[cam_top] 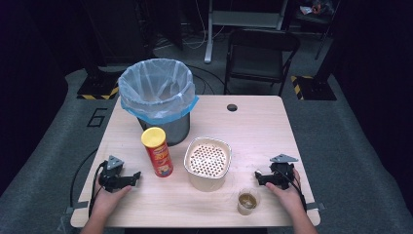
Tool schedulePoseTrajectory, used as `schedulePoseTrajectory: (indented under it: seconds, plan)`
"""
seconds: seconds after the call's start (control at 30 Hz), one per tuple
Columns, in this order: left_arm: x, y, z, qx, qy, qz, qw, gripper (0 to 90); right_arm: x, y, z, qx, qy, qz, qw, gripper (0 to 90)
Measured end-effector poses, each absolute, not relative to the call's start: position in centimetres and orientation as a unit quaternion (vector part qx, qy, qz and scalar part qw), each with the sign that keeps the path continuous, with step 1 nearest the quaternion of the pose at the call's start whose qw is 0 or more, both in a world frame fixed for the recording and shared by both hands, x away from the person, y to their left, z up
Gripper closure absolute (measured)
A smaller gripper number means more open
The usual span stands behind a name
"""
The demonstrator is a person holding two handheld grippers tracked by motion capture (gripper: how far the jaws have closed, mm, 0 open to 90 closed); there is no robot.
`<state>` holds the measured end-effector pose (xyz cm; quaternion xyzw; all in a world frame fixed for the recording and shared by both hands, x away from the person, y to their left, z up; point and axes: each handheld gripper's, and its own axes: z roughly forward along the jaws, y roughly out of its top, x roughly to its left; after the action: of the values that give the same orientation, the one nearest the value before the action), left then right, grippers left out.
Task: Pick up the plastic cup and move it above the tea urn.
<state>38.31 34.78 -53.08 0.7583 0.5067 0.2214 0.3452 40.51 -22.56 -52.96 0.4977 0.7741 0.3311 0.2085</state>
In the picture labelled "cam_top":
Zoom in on white floor cables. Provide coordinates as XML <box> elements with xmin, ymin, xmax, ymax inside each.
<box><xmin>181</xmin><ymin>0</ymin><xmax>226</xmax><ymax>51</ymax></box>

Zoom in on black stand base hazard tape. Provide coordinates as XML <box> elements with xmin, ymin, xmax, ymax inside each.
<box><xmin>76</xmin><ymin>69</ymin><xmax>121</xmax><ymax>100</ymax></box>
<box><xmin>290</xmin><ymin>75</ymin><xmax>338</xmax><ymax>101</ymax></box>

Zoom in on person's left hand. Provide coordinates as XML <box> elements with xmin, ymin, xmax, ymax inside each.
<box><xmin>92</xmin><ymin>181</ymin><xmax>133</xmax><ymax>219</ymax></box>

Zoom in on beige container with perforated strainer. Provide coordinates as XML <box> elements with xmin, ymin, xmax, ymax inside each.
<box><xmin>183</xmin><ymin>136</ymin><xmax>233</xmax><ymax>193</ymax></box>

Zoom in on dark shelf with clutter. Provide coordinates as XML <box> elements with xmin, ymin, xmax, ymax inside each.
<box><xmin>296</xmin><ymin>0</ymin><xmax>341</xmax><ymax>26</ymax></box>

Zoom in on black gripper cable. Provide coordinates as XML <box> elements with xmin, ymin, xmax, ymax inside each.
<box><xmin>278</xmin><ymin>165</ymin><xmax>308</xmax><ymax>213</ymax></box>
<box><xmin>88</xmin><ymin>160</ymin><xmax>108</xmax><ymax>218</ymax></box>

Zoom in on grey tape strip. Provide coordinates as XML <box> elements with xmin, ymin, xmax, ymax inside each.
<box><xmin>65</xmin><ymin>200</ymin><xmax>90</xmax><ymax>215</ymax></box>
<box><xmin>305</xmin><ymin>202</ymin><xmax>326</xmax><ymax>212</ymax></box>

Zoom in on white desk frame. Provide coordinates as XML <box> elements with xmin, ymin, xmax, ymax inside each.
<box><xmin>204</xmin><ymin>0</ymin><xmax>290</xmax><ymax>64</ymax></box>

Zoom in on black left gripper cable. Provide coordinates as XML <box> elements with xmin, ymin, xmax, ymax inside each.
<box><xmin>88</xmin><ymin>160</ymin><xmax>108</xmax><ymax>218</ymax></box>

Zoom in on black folding chair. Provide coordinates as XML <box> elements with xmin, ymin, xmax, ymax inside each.
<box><xmin>223</xmin><ymin>28</ymin><xmax>301</xmax><ymax>98</ymax></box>

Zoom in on red chips can yellow lid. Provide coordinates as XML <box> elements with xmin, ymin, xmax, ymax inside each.
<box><xmin>140</xmin><ymin>126</ymin><xmax>174</xmax><ymax>178</ymax></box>

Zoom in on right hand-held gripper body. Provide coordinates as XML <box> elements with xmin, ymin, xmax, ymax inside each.
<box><xmin>269</xmin><ymin>153</ymin><xmax>299</xmax><ymax>191</ymax></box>

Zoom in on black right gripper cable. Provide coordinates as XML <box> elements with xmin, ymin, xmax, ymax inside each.
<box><xmin>278</xmin><ymin>165</ymin><xmax>308</xmax><ymax>213</ymax></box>

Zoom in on person's right hand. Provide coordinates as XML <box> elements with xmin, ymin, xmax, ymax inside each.
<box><xmin>265</xmin><ymin>169</ymin><xmax>308</xmax><ymax>215</ymax></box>

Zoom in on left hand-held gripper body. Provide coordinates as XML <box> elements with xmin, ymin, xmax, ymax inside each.
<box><xmin>97</xmin><ymin>155</ymin><xmax>127</xmax><ymax>193</ymax></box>

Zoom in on clear plastic cup with tea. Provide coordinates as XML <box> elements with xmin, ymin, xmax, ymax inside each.
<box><xmin>237</xmin><ymin>187</ymin><xmax>261</xmax><ymax>216</ymax></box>

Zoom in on grey metal trash bin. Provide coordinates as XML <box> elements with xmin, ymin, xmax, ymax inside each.
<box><xmin>135</xmin><ymin>111</ymin><xmax>192</xmax><ymax>147</ymax></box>

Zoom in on black cables behind table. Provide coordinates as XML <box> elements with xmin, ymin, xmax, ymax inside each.
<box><xmin>186</xmin><ymin>64</ymin><xmax>229</xmax><ymax>96</ymax></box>

